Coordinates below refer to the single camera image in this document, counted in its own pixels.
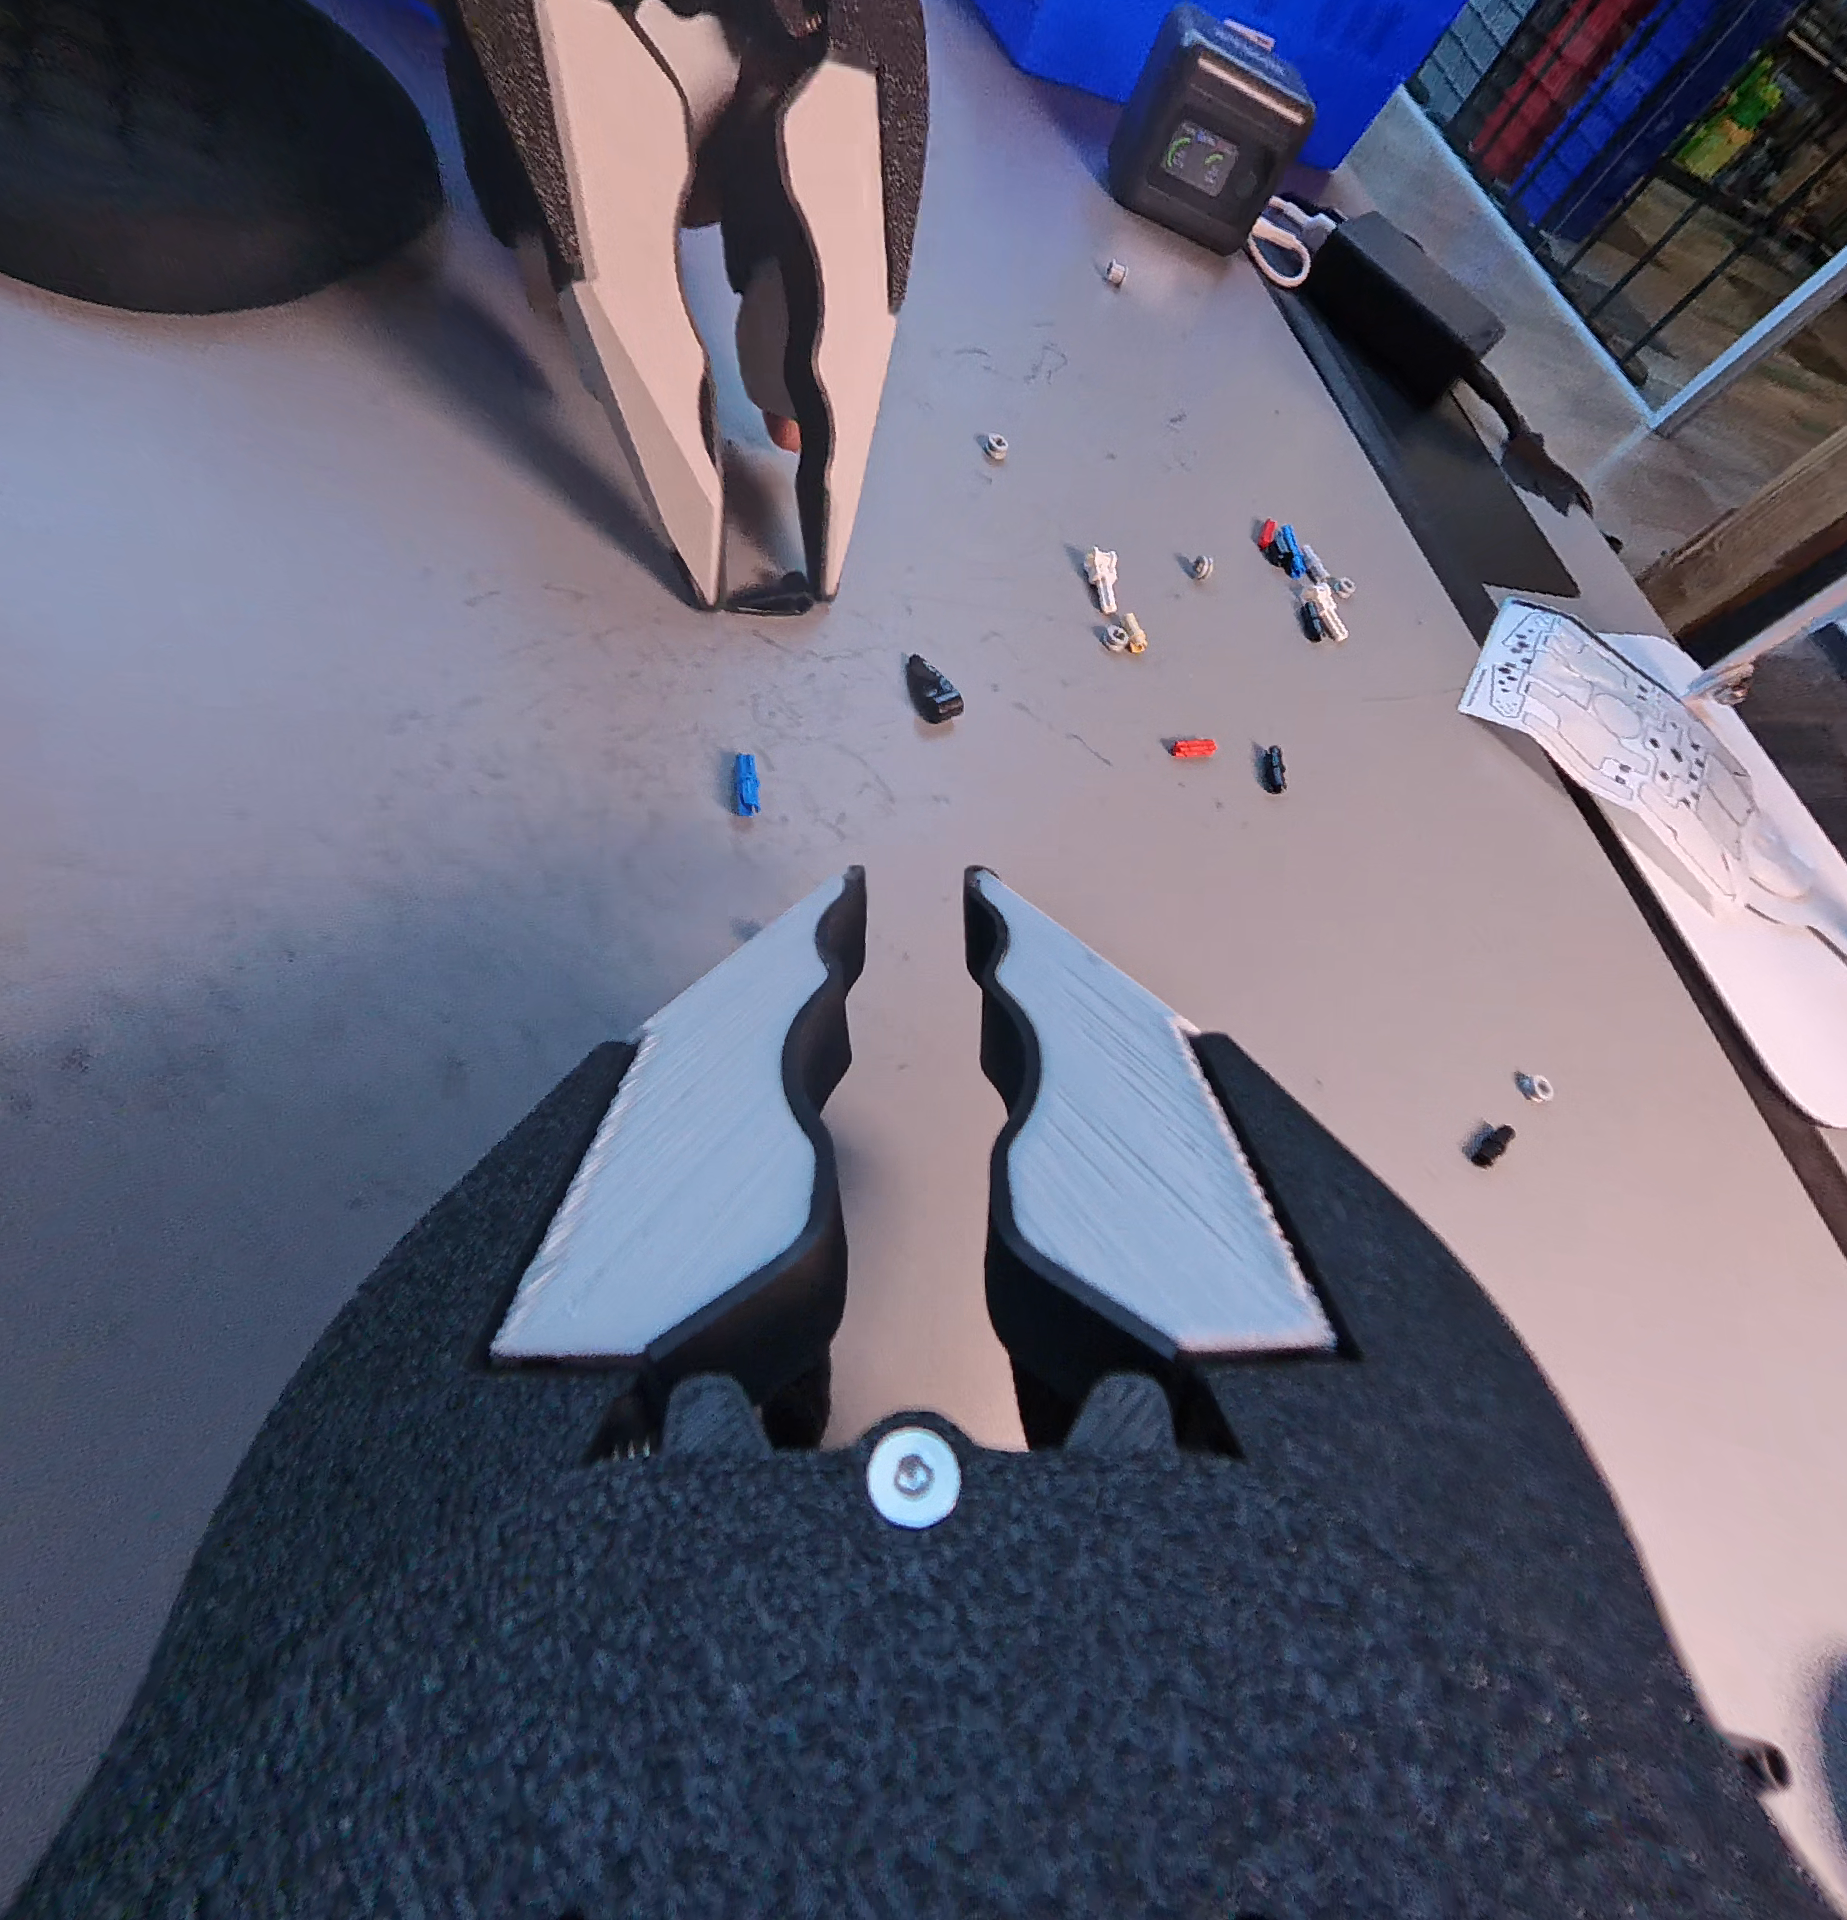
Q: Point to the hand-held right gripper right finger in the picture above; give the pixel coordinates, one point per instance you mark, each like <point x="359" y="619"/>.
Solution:
<point x="1164" y="1200"/>

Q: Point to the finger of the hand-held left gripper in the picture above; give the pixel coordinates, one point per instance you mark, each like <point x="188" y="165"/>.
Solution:
<point x="624" y="225"/>
<point x="857" y="225"/>

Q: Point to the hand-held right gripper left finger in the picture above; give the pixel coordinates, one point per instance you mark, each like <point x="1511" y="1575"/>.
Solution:
<point x="670" y="1200"/>

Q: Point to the black lego tooth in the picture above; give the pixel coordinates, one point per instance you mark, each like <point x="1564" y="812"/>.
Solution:
<point x="775" y="592"/>
<point x="935" y="691"/>

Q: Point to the white lego truck model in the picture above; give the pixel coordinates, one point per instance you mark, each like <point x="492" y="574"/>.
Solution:
<point x="1765" y="1762"/>

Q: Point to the white lego connector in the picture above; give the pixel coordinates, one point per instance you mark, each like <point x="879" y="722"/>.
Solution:
<point x="1326" y="603"/>
<point x="1105" y="571"/>

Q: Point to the black cube charger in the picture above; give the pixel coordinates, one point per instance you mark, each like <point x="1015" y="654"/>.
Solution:
<point x="1210" y="126"/>

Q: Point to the blue plastic bin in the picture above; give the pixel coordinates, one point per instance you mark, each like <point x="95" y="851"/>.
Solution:
<point x="1381" y="91"/>

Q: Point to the white booklet stand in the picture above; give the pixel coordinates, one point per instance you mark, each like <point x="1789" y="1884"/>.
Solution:
<point x="1809" y="1036"/>

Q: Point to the white sticker sheet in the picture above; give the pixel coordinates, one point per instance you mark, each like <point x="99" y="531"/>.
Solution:
<point x="1615" y="705"/>

